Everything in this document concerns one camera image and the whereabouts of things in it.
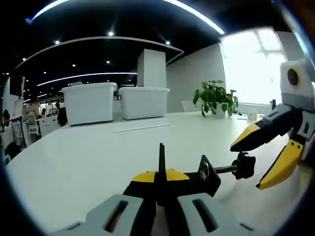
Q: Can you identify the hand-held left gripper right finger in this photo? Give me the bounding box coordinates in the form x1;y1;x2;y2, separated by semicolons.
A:
163;168;263;236

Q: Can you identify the black clamp fixed fixture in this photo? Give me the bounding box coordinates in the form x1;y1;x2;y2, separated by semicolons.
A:
158;142;221;197

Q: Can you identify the white desk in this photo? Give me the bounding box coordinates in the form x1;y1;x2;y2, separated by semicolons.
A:
4;110;313;236

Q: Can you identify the white plastic storage box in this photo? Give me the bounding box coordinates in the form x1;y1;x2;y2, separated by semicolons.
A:
61;82;118;126
118;86;170;120

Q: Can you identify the white office chair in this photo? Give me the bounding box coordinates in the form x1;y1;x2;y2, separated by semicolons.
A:
26;113;40;135

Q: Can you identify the curved ceiling light strip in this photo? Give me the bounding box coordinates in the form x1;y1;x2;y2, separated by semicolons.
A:
24;0;226;35

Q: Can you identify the black knob screw retaining clip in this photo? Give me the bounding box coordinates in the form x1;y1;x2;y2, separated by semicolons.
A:
199;151;256;181

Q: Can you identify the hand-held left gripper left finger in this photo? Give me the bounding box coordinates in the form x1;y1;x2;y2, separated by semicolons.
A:
49;171;160;236

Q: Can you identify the green potted plant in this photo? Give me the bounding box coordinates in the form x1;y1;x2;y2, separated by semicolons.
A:
192;80;239;118

